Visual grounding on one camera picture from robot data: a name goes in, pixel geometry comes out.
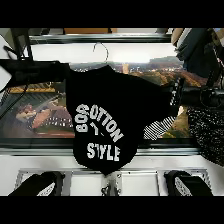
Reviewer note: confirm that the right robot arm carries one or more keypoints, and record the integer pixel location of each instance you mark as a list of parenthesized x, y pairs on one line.
[(203, 96)]

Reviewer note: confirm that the black speckled garment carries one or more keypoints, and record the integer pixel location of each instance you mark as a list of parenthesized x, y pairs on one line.
[(208, 133)]

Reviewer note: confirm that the silver clothes hanger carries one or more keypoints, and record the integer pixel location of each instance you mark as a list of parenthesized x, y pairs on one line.
[(104, 50)]

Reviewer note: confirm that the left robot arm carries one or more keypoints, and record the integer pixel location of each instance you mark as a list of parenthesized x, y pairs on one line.
[(33, 70)]

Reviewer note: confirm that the heap of clothes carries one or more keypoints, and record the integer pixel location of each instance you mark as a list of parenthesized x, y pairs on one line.
[(195, 50)]

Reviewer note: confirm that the silver frame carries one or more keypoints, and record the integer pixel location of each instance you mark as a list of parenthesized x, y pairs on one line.
[(40, 151)]

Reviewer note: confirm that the black and white striped garment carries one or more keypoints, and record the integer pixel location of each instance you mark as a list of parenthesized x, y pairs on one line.
[(159, 128)]

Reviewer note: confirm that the black printed T-shirt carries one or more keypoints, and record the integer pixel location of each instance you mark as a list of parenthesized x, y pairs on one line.
[(110, 100)]

